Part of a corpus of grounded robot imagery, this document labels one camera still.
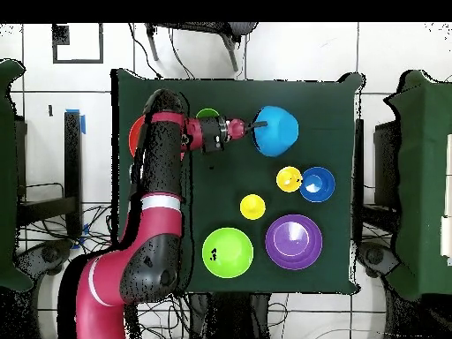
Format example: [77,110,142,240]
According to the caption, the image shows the light blue plastic bowl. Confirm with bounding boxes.
[252,105,300,158]

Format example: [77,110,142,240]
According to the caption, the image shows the yellow smooth plastic cup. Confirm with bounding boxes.
[238,193,267,221]

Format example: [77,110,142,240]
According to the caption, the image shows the dark green tablecloth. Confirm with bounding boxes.
[111,67,365,295]

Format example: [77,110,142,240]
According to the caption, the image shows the green stepped plastic cup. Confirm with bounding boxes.
[195,108,221,120]

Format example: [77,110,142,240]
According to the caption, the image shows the yellow stepped plastic cup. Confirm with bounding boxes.
[275,166,304,193]

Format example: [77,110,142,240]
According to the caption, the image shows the dark blue plastic bowl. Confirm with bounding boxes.
[298,166,336,204]

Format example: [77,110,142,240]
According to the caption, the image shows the grey metal-legged chair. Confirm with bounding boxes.
[145,22,259,72]

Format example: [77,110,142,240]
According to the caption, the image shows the orange plastic bowl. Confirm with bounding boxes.
[128,114,147,158]

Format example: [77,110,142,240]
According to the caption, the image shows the purple plastic bowl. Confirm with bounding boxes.
[264,214,324,271]

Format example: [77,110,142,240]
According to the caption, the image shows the light green plastic bowl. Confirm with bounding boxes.
[201,227,254,279]

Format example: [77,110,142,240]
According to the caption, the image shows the black metal stand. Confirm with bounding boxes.
[353,118,402,234]
[14,110,85,241]

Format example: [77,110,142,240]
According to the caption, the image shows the blue tape strip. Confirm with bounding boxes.
[65,108,87,136]

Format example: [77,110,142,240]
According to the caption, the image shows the black chair base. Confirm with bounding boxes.
[356,240,402,280]
[13,238,76,283]

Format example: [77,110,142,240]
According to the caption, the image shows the white panel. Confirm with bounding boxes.
[440,132,452,267]

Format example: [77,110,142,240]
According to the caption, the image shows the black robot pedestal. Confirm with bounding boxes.
[188,292,273,339]

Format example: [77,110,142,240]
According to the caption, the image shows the black square frame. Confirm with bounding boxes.
[51,23,105,65]

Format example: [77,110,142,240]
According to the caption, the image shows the tangled black floor cables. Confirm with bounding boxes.
[17,202,193,339]

